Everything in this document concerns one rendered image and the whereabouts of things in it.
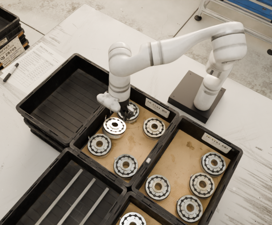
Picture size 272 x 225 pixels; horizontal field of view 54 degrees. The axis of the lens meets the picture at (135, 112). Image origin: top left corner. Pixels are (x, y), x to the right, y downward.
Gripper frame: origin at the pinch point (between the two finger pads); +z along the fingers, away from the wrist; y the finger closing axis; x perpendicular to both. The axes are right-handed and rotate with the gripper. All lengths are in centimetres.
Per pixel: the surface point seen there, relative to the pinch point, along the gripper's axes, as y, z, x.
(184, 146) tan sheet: -27.3, 18.0, -13.0
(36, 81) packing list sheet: 60, 31, -5
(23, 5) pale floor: 195, 99, -96
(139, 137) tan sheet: -8.5, 18.3, -4.6
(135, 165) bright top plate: -14.9, 15.6, 8.1
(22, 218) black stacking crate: 8, 20, 49
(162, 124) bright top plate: -13.9, 15.0, -14.9
